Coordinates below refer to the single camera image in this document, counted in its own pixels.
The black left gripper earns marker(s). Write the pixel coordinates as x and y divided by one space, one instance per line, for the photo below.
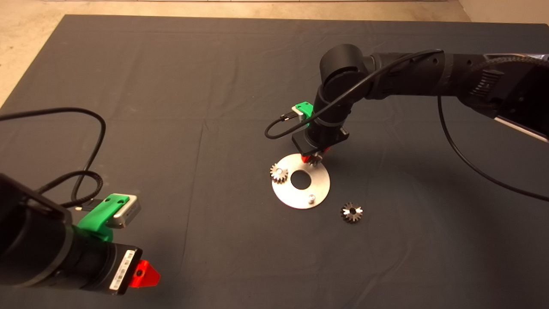
101 264

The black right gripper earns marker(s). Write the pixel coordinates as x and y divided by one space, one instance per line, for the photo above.
321 138

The small steel planetary gear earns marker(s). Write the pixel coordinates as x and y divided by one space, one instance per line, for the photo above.
276 177
315 161
346 215

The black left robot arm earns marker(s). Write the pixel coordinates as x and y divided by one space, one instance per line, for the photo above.
30 240

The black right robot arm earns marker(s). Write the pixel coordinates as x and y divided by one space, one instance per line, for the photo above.
429 73

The round metal carrier plate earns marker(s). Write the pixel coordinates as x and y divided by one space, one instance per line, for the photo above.
300 199

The dark grey table cloth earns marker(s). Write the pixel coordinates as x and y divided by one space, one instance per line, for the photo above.
214 86

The green right camera mount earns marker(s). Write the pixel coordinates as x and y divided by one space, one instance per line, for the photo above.
308 109

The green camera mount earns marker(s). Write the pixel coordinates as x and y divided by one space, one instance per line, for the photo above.
308 109
98 214

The silver right camera box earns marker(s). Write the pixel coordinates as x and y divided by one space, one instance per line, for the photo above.
298 112

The silver camera box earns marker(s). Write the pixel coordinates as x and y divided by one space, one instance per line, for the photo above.
298 112
128 211

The silver left camera box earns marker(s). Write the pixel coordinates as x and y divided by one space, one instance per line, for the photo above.
128 211

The green left camera mount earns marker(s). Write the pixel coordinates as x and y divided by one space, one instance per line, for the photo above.
98 214

